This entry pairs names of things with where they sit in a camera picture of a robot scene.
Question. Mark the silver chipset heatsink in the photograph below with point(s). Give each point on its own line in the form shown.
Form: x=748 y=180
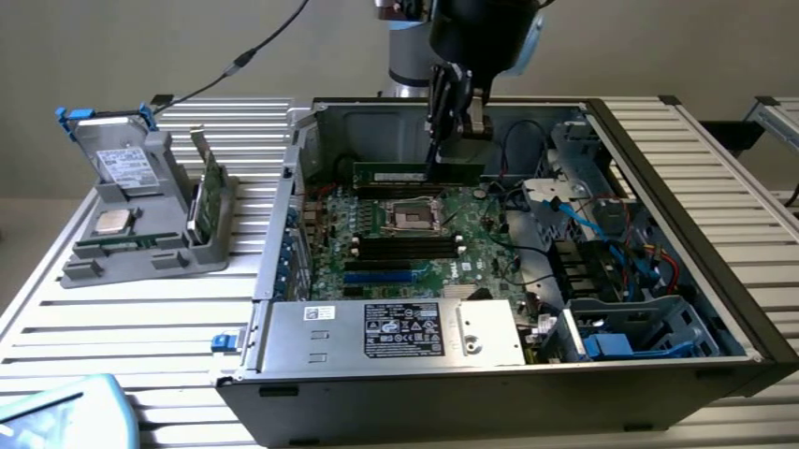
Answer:
x=460 y=293

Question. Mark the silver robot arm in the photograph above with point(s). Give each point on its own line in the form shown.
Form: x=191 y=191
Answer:
x=409 y=51

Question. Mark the black expansion slot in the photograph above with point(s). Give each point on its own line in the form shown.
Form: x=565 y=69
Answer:
x=378 y=266

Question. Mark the silver power supply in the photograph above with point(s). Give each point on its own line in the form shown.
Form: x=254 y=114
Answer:
x=337 y=341

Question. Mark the green RAM stick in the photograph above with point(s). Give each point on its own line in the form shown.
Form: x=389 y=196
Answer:
x=134 y=243
x=390 y=176

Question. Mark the grey metal PC case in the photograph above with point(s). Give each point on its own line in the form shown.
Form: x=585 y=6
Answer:
x=777 y=126

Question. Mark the green motherboard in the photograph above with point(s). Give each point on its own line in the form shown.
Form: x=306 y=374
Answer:
x=437 y=273

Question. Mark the teal plastic object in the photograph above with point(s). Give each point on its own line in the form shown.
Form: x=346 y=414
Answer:
x=69 y=416

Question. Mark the black RAM slot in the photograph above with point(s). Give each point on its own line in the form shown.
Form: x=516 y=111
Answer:
x=409 y=256
x=400 y=188
x=409 y=237
x=409 y=243
x=409 y=249
x=400 y=193

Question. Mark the grey disk bay with blue lever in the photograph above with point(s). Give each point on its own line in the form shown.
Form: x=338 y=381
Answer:
x=649 y=327

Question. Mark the CPU socket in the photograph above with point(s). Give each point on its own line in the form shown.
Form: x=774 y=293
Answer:
x=409 y=216

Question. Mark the silver CPU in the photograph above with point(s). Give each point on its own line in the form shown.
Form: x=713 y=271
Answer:
x=117 y=221

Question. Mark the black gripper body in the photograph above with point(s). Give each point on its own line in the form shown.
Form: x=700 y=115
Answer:
x=478 y=33

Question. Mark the black open PC case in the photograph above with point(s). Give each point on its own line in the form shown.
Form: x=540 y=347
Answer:
x=437 y=407

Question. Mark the grey parts rack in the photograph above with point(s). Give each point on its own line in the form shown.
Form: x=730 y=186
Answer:
x=206 y=262

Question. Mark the metal disk bay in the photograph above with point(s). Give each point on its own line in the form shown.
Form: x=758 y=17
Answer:
x=572 y=159

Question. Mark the black table bracket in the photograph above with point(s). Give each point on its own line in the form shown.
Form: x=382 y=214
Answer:
x=670 y=100
x=162 y=99

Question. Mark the blue expansion slot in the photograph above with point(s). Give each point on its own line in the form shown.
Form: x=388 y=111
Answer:
x=378 y=277

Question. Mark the hard disk with blue caddy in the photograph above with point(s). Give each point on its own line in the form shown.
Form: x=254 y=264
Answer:
x=122 y=159

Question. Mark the blue case latch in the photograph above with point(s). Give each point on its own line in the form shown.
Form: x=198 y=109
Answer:
x=226 y=342

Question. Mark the green graphics card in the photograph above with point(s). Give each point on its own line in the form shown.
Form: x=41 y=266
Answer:
x=209 y=187

